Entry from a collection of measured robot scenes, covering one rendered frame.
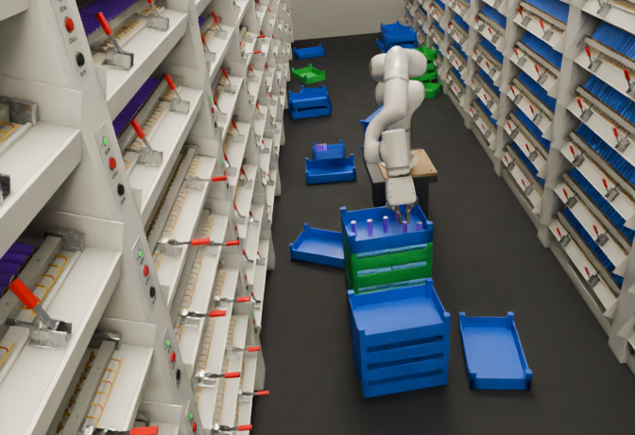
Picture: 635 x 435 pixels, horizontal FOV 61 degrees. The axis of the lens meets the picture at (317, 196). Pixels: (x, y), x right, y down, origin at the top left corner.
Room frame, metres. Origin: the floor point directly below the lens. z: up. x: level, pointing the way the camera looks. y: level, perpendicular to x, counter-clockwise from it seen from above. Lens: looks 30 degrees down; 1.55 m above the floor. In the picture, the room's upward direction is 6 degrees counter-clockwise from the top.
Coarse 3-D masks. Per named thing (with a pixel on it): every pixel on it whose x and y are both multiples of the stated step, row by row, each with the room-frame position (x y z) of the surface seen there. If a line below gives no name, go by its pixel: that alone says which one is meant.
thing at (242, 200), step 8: (248, 160) 2.05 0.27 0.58; (256, 160) 2.05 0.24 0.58; (248, 168) 2.01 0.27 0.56; (256, 168) 2.02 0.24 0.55; (240, 176) 1.92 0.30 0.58; (248, 176) 1.94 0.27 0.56; (240, 184) 1.85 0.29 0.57; (248, 184) 1.86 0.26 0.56; (240, 192) 1.81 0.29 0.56; (248, 192) 1.82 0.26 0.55; (240, 200) 1.75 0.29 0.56; (248, 200) 1.75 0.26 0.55; (240, 208) 1.69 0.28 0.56; (248, 208) 1.70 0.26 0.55; (240, 216) 1.60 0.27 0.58; (248, 216) 1.65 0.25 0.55; (240, 224) 1.59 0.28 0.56; (240, 232) 1.54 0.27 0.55; (240, 240) 1.44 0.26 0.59
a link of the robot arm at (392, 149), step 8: (384, 136) 1.73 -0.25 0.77; (392, 136) 1.71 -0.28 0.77; (400, 136) 1.71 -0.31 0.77; (384, 144) 1.72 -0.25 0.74; (392, 144) 1.70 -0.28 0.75; (400, 144) 1.70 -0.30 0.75; (384, 152) 1.71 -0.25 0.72; (392, 152) 1.69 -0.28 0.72; (400, 152) 1.69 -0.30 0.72; (384, 160) 1.71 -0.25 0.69; (392, 160) 1.68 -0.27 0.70; (400, 160) 1.68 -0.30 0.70; (408, 160) 1.70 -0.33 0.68
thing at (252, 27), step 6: (240, 24) 2.75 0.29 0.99; (246, 24) 2.75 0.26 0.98; (252, 24) 2.75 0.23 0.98; (258, 24) 2.74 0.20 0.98; (252, 30) 2.75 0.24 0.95; (252, 36) 2.68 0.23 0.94; (246, 42) 2.56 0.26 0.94; (246, 48) 2.45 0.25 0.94; (252, 48) 2.48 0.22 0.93; (246, 60) 2.14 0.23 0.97; (246, 66) 2.14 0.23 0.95; (246, 72) 2.22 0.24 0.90
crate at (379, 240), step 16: (384, 208) 1.77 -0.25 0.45; (400, 208) 1.78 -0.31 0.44; (416, 208) 1.77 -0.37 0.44; (400, 224) 1.72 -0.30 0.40; (416, 224) 1.71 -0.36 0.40; (432, 224) 1.59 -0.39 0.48; (352, 240) 1.57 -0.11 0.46; (368, 240) 1.57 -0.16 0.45; (384, 240) 1.57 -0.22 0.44; (400, 240) 1.58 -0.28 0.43; (416, 240) 1.58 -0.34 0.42; (432, 240) 1.59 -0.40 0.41
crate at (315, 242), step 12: (312, 228) 2.28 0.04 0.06; (300, 240) 2.23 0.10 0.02; (312, 240) 2.25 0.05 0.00; (324, 240) 2.24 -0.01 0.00; (336, 240) 2.23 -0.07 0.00; (300, 252) 2.10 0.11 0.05; (312, 252) 2.07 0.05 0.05; (324, 252) 2.13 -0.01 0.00; (336, 252) 2.12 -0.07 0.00; (324, 264) 2.05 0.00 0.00; (336, 264) 2.02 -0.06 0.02
